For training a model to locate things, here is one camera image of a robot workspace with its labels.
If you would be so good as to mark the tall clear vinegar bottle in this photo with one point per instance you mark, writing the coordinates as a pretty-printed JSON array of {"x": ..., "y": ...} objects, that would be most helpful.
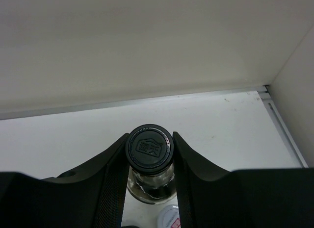
[{"x": 149, "y": 150}]

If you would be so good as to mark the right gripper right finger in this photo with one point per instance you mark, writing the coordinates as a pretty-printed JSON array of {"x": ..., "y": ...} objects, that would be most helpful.
[{"x": 212, "y": 197}]

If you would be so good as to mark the white-lidded spice jar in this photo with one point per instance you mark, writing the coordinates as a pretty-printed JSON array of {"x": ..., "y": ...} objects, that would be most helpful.
[{"x": 169, "y": 217}]

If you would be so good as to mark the aluminium table edge rail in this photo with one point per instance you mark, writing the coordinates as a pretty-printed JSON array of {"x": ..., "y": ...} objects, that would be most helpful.
[{"x": 263, "y": 92}]

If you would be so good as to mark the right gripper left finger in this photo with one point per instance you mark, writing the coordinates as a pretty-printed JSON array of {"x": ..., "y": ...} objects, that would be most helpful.
[{"x": 90, "y": 195}]

